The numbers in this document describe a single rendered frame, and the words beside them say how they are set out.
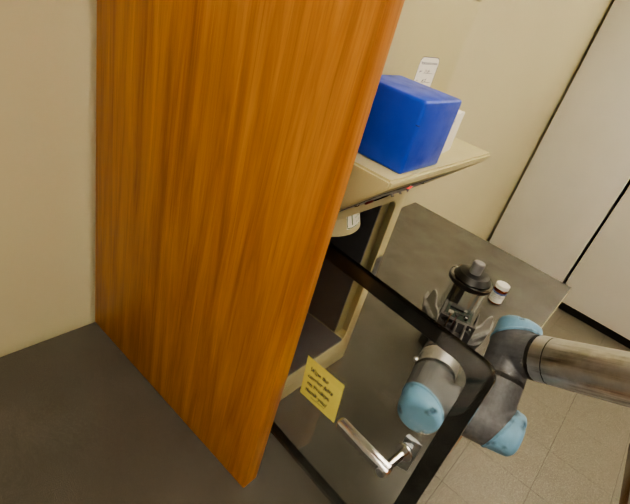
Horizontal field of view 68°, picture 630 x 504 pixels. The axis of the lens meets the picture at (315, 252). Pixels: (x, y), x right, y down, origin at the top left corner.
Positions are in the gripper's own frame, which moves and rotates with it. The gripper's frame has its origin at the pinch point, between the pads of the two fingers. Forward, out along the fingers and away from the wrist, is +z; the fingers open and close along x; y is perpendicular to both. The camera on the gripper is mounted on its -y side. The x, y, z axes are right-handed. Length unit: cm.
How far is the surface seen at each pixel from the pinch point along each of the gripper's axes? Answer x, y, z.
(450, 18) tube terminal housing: 21, 55, -13
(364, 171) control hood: 19, 40, -39
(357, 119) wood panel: 20, 48, -45
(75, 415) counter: 52, -15, -58
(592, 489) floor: -96, -122, 87
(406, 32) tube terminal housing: 24, 53, -24
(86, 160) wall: 71, 19, -35
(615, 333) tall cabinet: -118, -129, 238
